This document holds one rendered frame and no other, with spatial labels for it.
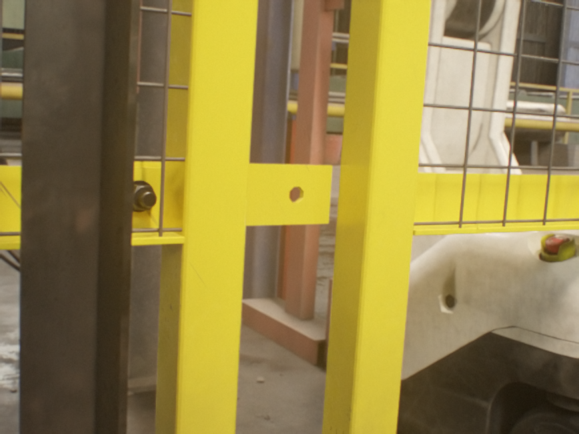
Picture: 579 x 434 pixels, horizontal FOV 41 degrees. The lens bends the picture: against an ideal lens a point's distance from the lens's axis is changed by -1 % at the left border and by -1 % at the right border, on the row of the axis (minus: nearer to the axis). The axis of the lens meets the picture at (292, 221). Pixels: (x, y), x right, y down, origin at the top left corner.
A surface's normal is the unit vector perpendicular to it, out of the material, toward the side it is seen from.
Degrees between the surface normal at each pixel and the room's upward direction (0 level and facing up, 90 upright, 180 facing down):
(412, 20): 90
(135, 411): 0
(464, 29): 142
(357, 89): 90
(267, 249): 90
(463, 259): 90
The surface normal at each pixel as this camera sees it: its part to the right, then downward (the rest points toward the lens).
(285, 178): 0.50, 0.15
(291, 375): 0.06, -0.99
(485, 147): -0.81, 0.04
